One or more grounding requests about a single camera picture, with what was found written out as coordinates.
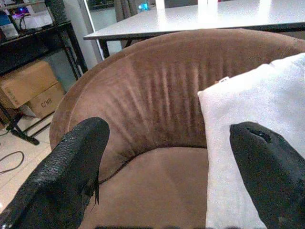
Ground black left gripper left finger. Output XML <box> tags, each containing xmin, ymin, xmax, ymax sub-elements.
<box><xmin>0</xmin><ymin>116</ymin><xmax>111</xmax><ymax>229</ymax></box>

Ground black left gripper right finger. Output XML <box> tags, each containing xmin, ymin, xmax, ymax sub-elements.
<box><xmin>229</xmin><ymin>121</ymin><xmax>305</xmax><ymax>229</ymax></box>

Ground light grey square pillow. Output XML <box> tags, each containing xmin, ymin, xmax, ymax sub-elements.
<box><xmin>197</xmin><ymin>52</ymin><xmax>305</xmax><ymax>229</ymax></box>

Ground brown round velvet sofa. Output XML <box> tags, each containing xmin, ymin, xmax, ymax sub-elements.
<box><xmin>49</xmin><ymin>28</ymin><xmax>305</xmax><ymax>229</ymax></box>

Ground printed brown cardboard box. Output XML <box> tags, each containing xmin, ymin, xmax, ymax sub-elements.
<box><xmin>25</xmin><ymin>82</ymin><xmax>65</xmax><ymax>119</ymax></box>

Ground plain brown cardboard box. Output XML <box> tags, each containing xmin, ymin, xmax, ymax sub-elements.
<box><xmin>0</xmin><ymin>61</ymin><xmax>59</xmax><ymax>109</ymax></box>

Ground black metal shelf rack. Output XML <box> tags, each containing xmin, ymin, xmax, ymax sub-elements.
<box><xmin>0</xmin><ymin>0</ymin><xmax>89</xmax><ymax>146</ymax></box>

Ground white carton box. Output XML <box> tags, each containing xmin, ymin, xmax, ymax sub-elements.
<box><xmin>22</xmin><ymin>11</ymin><xmax>53</xmax><ymax>29</ymax></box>

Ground blue and white box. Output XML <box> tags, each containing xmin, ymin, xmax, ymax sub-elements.
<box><xmin>0</xmin><ymin>11</ymin><xmax>20</xmax><ymax>40</ymax></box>

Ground white table with black legs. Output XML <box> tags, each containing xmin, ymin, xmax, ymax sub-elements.
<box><xmin>82</xmin><ymin>0</ymin><xmax>305</xmax><ymax>60</ymax></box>

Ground grey curtain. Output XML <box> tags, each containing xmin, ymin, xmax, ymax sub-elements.
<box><xmin>113</xmin><ymin>0</ymin><xmax>143</xmax><ymax>23</ymax></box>

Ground black floor cable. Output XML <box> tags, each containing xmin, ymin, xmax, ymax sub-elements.
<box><xmin>0</xmin><ymin>150</ymin><xmax>25</xmax><ymax>175</ymax></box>

